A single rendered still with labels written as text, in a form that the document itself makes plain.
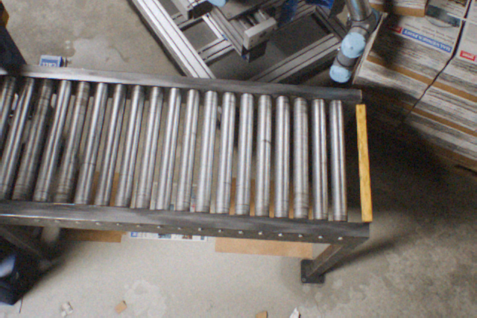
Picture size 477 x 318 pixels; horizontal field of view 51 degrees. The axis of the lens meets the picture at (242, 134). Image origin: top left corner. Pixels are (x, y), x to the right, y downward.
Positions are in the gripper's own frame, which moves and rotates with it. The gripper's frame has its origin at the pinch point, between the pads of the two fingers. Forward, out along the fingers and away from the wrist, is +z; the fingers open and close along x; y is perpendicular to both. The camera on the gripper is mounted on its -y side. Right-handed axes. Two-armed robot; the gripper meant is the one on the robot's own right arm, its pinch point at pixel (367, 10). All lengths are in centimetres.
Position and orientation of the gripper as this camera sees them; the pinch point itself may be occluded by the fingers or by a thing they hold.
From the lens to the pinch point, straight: 209.5
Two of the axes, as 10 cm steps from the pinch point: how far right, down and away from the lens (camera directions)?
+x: -8.9, -2.3, 3.9
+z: 3.9, -8.3, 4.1
